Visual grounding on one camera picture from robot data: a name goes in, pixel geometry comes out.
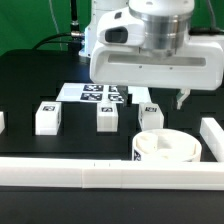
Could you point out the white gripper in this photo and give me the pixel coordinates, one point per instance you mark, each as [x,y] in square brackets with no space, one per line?
[151,46]

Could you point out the white round stool seat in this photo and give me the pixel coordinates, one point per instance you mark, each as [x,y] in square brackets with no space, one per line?
[160,145]

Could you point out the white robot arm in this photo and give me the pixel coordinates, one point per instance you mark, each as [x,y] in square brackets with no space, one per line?
[101,7]

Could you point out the white fiducial marker sheet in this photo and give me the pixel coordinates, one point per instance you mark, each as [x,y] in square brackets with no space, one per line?
[96,93]

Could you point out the white front barrier rail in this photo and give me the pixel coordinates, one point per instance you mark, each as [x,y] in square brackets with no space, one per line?
[77,173]

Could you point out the white left barrier rail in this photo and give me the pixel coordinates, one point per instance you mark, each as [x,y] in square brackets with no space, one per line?
[2,122]

